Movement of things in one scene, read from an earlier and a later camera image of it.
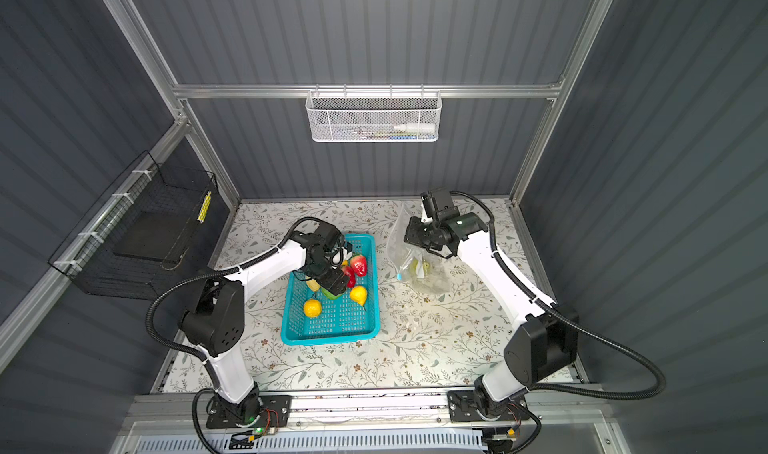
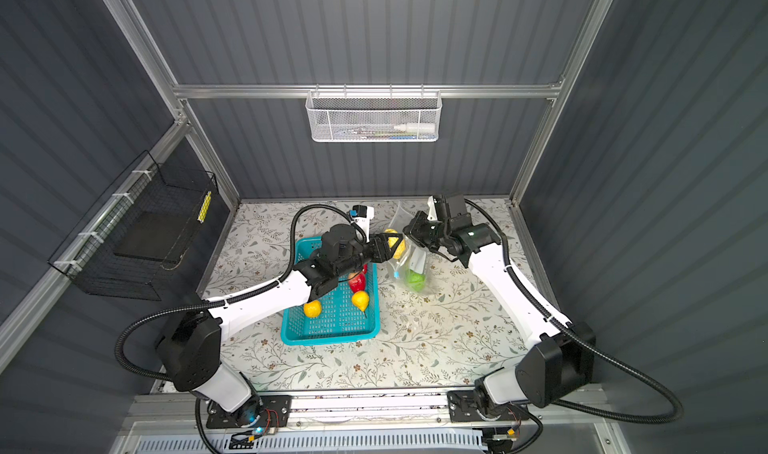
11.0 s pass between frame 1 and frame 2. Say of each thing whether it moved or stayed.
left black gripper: moved
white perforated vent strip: stayed
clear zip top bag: moved
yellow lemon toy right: stayed
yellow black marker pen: stayed
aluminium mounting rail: stayed
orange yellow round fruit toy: stayed
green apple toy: moved
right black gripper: stayed
